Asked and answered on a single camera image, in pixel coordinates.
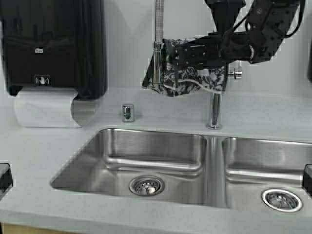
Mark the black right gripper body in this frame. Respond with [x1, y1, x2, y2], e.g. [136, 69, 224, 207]
[170, 34, 254, 68]

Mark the black white patterned cloth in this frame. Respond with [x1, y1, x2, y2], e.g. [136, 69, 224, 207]
[141, 39, 229, 97]

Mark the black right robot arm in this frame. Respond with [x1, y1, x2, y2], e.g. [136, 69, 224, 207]
[166, 0, 306, 68]

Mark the chrome pull-down kitchen faucet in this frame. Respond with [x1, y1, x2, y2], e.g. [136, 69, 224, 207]
[142, 0, 246, 130]

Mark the small chrome counter button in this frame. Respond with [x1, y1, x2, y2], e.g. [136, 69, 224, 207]
[121, 103, 135, 122]

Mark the stainless double sink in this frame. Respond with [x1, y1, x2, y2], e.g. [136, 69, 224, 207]
[51, 128, 312, 217]

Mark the left sink drain strainer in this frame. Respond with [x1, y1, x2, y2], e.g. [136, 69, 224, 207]
[129, 175, 165, 196]

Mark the sink drain strainer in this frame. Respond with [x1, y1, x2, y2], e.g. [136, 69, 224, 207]
[129, 175, 165, 196]
[261, 189, 303, 213]

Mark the right sink drain strainer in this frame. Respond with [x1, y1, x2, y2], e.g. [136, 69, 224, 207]
[261, 189, 303, 213]

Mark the black paper towel dispenser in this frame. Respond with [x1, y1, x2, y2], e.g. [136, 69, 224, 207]
[0, 0, 107, 100]

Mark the black right base bracket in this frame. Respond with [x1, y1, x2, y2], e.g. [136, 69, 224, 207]
[302, 164, 312, 193]

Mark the black base bracket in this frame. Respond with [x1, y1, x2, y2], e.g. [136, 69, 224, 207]
[302, 164, 312, 193]
[0, 163, 13, 196]

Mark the black left base bracket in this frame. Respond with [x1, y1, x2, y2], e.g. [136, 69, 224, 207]
[0, 163, 13, 196]

